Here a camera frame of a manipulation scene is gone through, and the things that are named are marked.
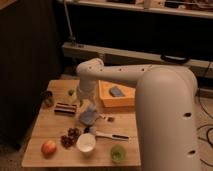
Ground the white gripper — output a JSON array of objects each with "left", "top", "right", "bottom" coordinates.
[{"left": 77, "top": 85, "right": 97, "bottom": 112}]

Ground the blue grey towel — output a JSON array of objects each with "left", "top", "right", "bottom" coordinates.
[{"left": 79, "top": 107, "right": 99, "bottom": 126}]

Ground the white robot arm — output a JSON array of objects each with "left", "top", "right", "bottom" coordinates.
[{"left": 77, "top": 58, "right": 201, "bottom": 171}]

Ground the green cup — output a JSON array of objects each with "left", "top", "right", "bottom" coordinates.
[{"left": 110, "top": 145, "right": 126, "bottom": 163}]

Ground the orange plastic bin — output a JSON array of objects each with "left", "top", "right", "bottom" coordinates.
[{"left": 98, "top": 80, "right": 135, "bottom": 107}]

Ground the blue sponge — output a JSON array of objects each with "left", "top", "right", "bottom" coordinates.
[{"left": 109, "top": 86, "right": 124, "bottom": 97}]

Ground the striped chocolate bar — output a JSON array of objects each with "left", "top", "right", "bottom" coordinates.
[{"left": 54, "top": 103, "right": 77, "bottom": 115}]

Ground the white bowl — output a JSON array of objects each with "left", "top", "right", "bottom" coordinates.
[{"left": 76, "top": 133, "right": 96, "bottom": 154}]

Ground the dark grape bunch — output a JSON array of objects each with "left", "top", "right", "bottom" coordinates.
[{"left": 61, "top": 128, "right": 81, "bottom": 148}]

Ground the silver spoon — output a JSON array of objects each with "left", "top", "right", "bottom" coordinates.
[{"left": 83, "top": 125, "right": 130, "bottom": 142}]

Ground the red apple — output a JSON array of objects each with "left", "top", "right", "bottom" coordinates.
[{"left": 41, "top": 140, "right": 57, "bottom": 156}]

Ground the wooden shelf unit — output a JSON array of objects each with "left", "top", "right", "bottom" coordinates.
[{"left": 54, "top": 0, "right": 213, "bottom": 89}]

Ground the black handle on shelf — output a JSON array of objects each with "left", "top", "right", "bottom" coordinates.
[{"left": 160, "top": 55, "right": 190, "bottom": 64}]

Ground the black cable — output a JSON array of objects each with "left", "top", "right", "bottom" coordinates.
[{"left": 195, "top": 61, "right": 213, "bottom": 169}]

